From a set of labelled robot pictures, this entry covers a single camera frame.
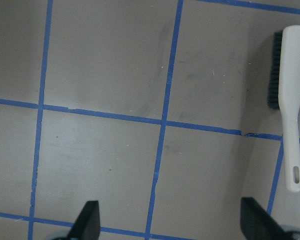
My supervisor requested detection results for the beige hand brush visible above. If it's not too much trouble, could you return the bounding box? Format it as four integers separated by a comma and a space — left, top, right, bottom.
267, 25, 300, 193

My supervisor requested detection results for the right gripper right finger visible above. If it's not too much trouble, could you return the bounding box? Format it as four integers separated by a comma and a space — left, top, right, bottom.
240, 197, 300, 240

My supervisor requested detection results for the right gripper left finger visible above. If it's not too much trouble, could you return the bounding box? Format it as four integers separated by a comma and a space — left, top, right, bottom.
53, 200, 101, 240

